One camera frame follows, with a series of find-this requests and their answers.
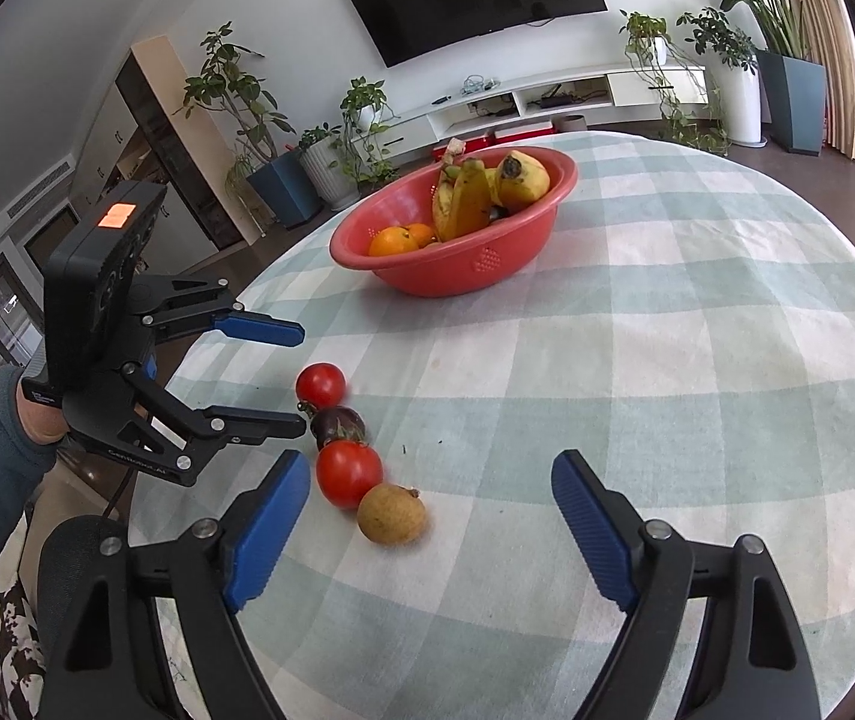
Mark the small red tomato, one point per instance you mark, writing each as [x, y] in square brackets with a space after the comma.
[320, 384]

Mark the plant in white ribbed pot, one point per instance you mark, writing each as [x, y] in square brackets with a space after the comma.
[326, 172]

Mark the green checked tablecloth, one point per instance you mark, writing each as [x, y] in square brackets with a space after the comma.
[622, 352]

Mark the trailing plant in small pot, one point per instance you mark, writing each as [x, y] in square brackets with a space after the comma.
[648, 34]

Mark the bushy plant in white pot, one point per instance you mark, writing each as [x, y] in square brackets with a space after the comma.
[742, 105]

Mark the vine plant on cabinet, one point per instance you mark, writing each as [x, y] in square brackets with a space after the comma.
[367, 101]

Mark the tall wooden cabinet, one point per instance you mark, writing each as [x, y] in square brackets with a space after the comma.
[165, 112]

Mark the tall plant in grey planter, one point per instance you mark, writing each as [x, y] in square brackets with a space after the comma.
[791, 101]

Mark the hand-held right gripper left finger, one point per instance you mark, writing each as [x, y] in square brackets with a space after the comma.
[266, 532]

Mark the dark purple round fruit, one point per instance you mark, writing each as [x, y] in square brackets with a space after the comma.
[337, 426]

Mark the beige curtain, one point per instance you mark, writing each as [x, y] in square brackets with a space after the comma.
[832, 15]

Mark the brown longan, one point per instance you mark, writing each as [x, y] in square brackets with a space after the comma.
[391, 514]

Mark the white television cabinet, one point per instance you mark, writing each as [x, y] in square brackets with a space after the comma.
[622, 86]

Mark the wall air vent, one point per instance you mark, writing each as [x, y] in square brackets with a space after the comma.
[41, 187]

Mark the large red tomato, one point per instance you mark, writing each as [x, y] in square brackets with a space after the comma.
[348, 472]

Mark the black set-top box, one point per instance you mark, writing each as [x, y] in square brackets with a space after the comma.
[562, 100]

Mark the red plastic colander bowl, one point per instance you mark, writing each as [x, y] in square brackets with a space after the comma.
[472, 270]

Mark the floral cushion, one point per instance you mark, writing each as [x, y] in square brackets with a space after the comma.
[18, 645]

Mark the leafy plant in blue pot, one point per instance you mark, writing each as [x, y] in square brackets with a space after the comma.
[285, 187]

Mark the large yellow banana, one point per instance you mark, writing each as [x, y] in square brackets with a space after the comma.
[461, 199]

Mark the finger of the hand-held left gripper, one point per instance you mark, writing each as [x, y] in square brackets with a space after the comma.
[255, 426]
[262, 330]

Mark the orange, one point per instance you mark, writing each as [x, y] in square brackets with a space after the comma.
[393, 241]
[424, 232]

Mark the dark purple fruit with stem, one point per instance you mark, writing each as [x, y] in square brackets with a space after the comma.
[499, 213]

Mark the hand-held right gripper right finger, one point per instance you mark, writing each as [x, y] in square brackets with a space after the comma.
[596, 532]

